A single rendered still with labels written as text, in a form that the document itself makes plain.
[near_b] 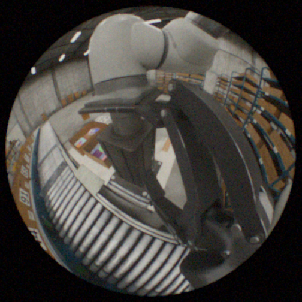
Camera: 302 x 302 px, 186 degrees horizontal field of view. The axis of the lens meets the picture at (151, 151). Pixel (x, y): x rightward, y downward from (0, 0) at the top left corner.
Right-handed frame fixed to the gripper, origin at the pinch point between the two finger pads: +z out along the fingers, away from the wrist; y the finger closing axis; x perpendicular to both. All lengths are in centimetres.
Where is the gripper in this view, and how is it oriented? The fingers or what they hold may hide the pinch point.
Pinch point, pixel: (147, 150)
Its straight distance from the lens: 15.3
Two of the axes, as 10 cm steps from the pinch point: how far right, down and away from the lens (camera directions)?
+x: -9.2, 2.1, -3.3
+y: 0.3, -8.0, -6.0
